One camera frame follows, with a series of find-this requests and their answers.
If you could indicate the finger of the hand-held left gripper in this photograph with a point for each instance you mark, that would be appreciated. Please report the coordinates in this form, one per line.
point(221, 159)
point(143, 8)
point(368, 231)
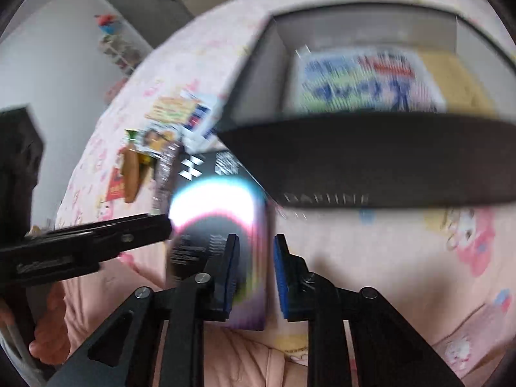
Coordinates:
point(133, 232)

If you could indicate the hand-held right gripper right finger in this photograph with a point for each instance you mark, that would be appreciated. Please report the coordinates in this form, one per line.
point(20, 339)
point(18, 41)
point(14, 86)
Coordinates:
point(280, 282)

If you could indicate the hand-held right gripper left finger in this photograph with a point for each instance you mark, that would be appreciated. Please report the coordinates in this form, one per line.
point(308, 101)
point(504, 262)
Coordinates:
point(232, 270)

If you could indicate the small black iridescent box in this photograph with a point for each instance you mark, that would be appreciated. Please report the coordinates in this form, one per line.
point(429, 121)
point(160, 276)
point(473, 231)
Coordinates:
point(213, 209)

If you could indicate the mauve tube packet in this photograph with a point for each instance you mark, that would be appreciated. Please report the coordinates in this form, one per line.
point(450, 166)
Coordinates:
point(165, 173)

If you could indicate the black cardboard box container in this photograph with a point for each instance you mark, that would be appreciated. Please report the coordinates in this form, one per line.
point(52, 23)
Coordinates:
point(363, 161)

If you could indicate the person's left hand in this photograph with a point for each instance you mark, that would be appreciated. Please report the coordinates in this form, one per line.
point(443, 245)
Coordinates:
point(52, 314)

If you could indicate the plain pink cloth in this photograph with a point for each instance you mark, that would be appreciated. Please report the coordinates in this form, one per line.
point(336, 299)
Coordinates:
point(137, 268)

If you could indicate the red printed packet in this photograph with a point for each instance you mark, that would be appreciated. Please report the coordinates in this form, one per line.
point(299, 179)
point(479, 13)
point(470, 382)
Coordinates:
point(116, 185)

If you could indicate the pink printed bed sheet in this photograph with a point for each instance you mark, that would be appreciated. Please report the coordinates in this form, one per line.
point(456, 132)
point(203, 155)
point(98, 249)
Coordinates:
point(363, 250)

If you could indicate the white brown printed packet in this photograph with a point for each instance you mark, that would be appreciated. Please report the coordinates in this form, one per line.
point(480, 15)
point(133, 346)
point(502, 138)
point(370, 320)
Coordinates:
point(157, 141)

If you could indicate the green glossy item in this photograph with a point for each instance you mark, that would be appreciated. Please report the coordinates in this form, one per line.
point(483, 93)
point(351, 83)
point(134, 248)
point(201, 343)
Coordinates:
point(131, 135)

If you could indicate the yellow orange snack packet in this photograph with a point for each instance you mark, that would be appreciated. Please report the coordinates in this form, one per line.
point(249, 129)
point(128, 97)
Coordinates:
point(169, 109)

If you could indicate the white wet wipes pack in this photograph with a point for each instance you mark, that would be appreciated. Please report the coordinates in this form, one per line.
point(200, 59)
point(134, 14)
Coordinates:
point(201, 117)

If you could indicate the shelf with toys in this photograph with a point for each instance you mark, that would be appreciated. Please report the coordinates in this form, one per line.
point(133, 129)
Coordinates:
point(117, 44)

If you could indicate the grey wardrobe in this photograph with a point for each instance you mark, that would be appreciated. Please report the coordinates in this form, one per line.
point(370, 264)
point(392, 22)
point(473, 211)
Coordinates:
point(153, 0)

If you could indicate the clear plastic noodle packet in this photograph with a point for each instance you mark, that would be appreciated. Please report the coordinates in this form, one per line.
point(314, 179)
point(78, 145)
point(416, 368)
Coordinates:
point(363, 84)

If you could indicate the tan flat packet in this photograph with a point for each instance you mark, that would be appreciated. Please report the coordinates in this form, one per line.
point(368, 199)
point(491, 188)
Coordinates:
point(459, 80)

